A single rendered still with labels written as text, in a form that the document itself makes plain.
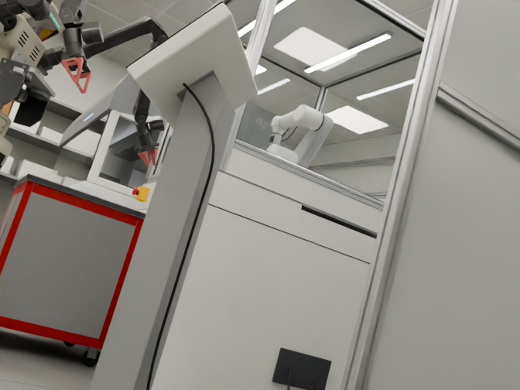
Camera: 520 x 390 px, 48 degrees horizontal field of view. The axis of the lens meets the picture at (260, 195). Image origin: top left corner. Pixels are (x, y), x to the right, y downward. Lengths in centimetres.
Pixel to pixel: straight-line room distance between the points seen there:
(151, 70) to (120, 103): 206
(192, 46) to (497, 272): 96
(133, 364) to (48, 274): 126
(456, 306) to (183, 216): 74
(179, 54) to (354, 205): 132
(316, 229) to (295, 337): 47
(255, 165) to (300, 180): 22
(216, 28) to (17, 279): 161
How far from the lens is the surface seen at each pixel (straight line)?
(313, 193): 252
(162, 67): 160
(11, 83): 222
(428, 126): 132
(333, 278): 258
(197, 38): 159
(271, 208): 241
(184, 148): 166
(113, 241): 285
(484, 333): 150
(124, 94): 366
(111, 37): 256
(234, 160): 235
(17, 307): 280
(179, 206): 162
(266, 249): 240
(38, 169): 643
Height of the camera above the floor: 44
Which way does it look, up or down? 11 degrees up
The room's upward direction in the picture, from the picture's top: 16 degrees clockwise
